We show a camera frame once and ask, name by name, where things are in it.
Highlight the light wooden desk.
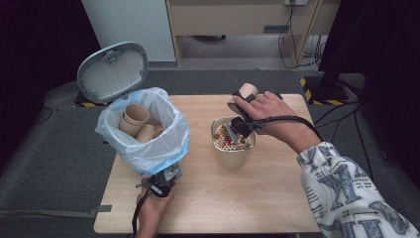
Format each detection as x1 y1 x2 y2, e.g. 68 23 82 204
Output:
164 0 342 68

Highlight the thin black floor cable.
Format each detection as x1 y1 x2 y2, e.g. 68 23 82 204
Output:
35 106 54 125

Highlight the black hanging power cable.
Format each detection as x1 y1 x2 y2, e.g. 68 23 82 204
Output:
276 0 319 70

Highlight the person's right hand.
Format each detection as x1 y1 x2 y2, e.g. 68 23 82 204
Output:
232 91 306 143

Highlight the grey desk label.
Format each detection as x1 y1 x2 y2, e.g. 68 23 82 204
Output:
262 25 291 34

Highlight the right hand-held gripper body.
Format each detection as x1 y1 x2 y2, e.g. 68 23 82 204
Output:
225 113 262 145

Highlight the black stand with striped base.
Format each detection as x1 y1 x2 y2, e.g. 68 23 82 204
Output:
73 90 112 108
299 70 351 107

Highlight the food scraps pile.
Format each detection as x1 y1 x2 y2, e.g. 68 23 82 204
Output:
213 123 254 151

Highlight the short black floor cable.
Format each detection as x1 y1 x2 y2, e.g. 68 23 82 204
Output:
313 101 362 127

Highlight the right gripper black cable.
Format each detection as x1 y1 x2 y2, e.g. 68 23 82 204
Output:
253 114 324 142

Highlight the grey white trash can lid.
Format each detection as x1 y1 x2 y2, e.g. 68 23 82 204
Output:
76 42 149 104

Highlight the long black floor cable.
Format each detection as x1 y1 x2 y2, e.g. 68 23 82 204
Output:
353 105 375 181

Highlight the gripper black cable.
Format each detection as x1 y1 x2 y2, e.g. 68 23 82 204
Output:
132 190 152 238
253 114 324 142

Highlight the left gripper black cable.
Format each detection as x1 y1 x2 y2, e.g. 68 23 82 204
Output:
132 190 152 238

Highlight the black curtain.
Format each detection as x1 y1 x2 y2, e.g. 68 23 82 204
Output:
0 0 112 173
318 0 420 181

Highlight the person's left hand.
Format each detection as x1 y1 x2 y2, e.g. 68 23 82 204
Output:
136 178 175 238

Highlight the white cabinet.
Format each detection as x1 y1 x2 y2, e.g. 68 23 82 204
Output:
81 0 176 62

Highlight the trash bin with plastic bag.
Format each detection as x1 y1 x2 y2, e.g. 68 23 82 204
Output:
94 86 191 177

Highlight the beige strainer container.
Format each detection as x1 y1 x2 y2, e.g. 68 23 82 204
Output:
210 115 257 171

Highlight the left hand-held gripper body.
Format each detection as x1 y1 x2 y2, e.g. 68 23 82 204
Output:
137 165 182 199

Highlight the grey white trash can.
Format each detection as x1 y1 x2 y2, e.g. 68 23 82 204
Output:
145 163 181 181

